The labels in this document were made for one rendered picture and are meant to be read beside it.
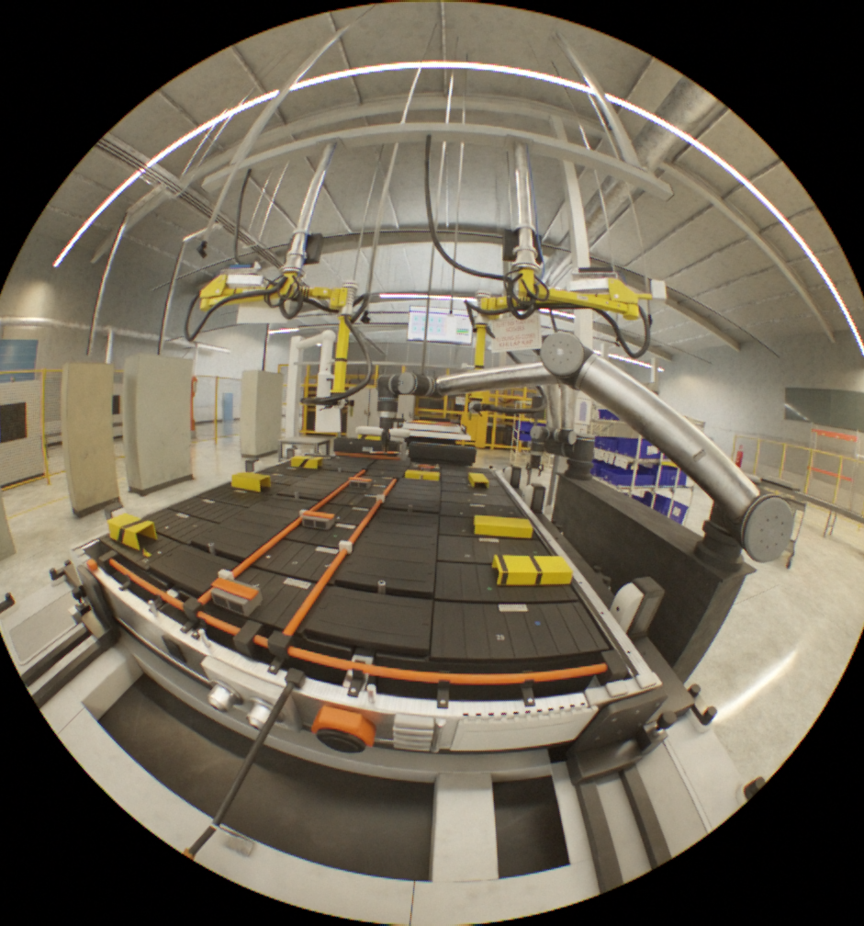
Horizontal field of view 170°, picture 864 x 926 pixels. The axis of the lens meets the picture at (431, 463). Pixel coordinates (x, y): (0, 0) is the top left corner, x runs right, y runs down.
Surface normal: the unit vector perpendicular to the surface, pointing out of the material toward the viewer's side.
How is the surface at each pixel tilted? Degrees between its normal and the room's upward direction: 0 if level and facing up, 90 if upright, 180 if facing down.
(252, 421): 90
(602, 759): 0
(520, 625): 0
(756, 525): 89
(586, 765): 0
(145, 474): 90
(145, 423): 90
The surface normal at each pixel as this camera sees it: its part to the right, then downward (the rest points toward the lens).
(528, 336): -0.61, 0.10
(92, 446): 1.00, 0.08
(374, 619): 0.07, -0.98
